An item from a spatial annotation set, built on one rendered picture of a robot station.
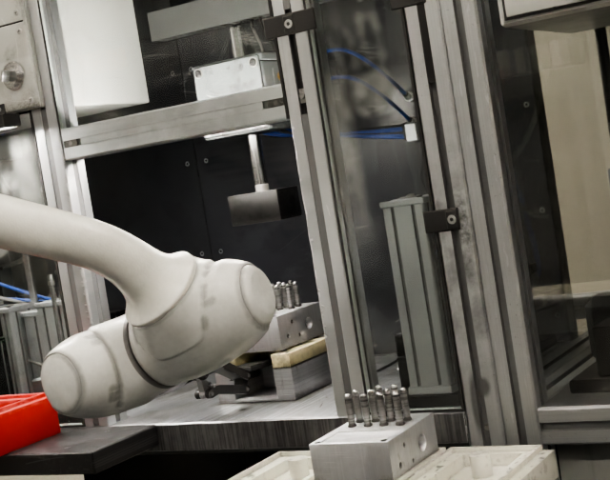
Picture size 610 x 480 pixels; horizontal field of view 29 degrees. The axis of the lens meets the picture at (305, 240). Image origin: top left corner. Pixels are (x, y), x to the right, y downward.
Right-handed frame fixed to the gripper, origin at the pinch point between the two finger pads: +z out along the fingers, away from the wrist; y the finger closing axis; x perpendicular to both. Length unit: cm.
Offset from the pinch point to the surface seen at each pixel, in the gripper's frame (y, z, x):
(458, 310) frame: 2.1, -13.0, -37.4
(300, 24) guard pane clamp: 38.8, -15.4, -22.4
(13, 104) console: 36.8, -16.2, 25.0
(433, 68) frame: 31, -15, -39
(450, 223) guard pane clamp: 12.4, -14.0, -38.1
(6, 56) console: 44, -17, 25
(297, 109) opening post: 28.8, -14.6, -20.0
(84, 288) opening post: 9.6, -13.6, 18.6
